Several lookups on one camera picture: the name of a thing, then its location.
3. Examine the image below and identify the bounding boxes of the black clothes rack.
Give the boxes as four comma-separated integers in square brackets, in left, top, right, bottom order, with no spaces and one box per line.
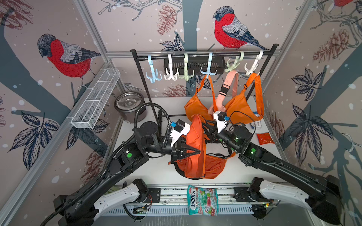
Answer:
[129,43,281,133]

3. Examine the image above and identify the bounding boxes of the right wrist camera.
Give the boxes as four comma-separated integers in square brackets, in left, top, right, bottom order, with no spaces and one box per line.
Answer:
[213,111,229,133]

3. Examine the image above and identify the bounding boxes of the pink waist bag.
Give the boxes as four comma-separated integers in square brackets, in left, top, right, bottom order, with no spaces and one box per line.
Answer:
[208,70,239,115]

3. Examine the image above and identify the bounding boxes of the dark orange waist bag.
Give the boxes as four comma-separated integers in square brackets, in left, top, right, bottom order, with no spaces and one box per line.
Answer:
[174,134,236,180]

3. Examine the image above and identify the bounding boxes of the Fox's candy bag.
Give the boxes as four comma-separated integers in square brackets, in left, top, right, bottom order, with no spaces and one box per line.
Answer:
[187,186,219,216]

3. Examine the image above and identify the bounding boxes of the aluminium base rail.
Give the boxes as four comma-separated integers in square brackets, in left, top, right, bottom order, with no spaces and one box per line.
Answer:
[95,185,280,219]

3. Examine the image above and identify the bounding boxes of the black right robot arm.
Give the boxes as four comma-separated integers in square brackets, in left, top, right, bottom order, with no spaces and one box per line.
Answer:
[202,120,343,225]

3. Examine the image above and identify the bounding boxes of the orange backpack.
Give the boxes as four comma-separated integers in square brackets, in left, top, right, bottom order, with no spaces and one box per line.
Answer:
[184,77,217,121]

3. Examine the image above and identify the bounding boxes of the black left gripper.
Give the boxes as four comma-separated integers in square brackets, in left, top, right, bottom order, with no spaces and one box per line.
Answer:
[143,137,199,164]

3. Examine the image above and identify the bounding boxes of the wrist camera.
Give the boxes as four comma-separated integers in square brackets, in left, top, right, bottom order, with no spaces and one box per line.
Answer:
[170,120,190,147]
[213,111,229,133]

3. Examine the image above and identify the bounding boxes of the stainless steel rice cooker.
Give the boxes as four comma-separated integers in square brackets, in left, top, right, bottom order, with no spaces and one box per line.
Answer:
[114,92,145,123]

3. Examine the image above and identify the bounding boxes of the white hook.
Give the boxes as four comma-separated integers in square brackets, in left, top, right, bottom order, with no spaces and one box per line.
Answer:
[244,50,264,76]
[164,54,179,81]

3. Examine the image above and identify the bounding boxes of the white wire mesh shelf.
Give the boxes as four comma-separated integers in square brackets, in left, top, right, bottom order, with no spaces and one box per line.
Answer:
[71,68,120,129]

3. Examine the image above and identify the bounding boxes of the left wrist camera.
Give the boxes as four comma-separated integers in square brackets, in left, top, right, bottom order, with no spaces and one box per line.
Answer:
[170,120,190,147]

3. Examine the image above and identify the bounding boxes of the light blue hook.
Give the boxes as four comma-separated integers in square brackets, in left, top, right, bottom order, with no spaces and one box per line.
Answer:
[200,52,217,78]
[146,55,162,84]

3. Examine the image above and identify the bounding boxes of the black corrugated cable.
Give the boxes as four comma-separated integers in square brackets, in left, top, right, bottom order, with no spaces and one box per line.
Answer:
[39,102,173,226]

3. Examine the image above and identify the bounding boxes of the light green hook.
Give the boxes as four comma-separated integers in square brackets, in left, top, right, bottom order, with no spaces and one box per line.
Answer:
[178,53,195,82]
[224,51,244,72]

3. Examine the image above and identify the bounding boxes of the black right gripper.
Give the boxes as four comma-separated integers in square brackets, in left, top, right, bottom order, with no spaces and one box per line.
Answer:
[201,118,242,154]

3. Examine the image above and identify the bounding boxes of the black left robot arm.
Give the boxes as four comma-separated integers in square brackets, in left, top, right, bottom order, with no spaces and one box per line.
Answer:
[54,120,200,226]

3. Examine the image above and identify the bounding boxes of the red snack packet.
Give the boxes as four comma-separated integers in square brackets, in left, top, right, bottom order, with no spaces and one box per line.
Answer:
[257,132,274,145]

